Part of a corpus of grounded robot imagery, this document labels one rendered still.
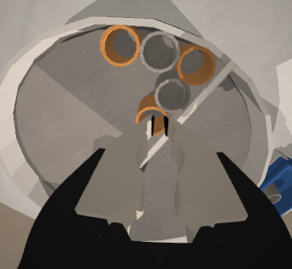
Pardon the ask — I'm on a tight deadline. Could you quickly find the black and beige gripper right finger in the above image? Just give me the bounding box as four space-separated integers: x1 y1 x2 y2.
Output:
164 115 292 269

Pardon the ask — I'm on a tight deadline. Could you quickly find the blue crate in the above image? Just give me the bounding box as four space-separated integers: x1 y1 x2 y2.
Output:
259 149 292 216

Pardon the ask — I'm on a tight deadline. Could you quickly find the bronze bushing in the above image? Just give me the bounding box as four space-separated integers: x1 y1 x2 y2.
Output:
175 43 216 86
100 25 143 67
136 94 168 136

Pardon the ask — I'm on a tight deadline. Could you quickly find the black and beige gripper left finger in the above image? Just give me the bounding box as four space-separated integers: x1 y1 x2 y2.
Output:
17 115 154 269

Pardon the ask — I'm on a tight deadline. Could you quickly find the grey metal bushing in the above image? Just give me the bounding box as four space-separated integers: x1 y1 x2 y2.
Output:
154 70 191 113
262 183 282 204
139 31 180 73

